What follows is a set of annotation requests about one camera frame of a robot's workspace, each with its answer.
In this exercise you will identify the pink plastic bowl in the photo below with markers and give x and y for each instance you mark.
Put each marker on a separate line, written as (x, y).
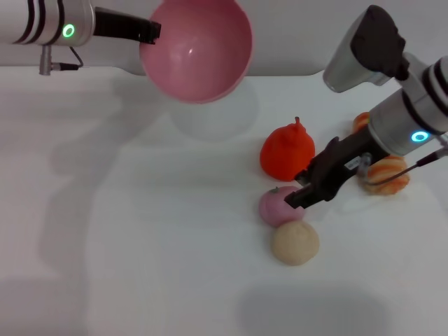
(196, 56)

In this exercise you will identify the beige round bun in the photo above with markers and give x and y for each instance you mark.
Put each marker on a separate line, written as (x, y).
(295, 243)

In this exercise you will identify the orange striped bread roll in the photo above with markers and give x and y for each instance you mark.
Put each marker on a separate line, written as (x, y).
(383, 171)

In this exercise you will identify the red toy pear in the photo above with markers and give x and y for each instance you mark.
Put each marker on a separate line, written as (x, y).
(285, 154)

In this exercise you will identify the pink toy peach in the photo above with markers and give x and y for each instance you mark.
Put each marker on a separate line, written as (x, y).
(274, 208)

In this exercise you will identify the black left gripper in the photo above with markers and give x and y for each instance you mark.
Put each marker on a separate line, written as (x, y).
(115, 26)

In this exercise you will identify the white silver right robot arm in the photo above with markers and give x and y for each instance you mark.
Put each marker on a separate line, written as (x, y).
(402, 115)

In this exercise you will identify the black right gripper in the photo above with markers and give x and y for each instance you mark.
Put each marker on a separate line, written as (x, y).
(332, 164)

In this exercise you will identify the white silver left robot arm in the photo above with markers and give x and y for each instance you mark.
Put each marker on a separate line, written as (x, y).
(42, 21)

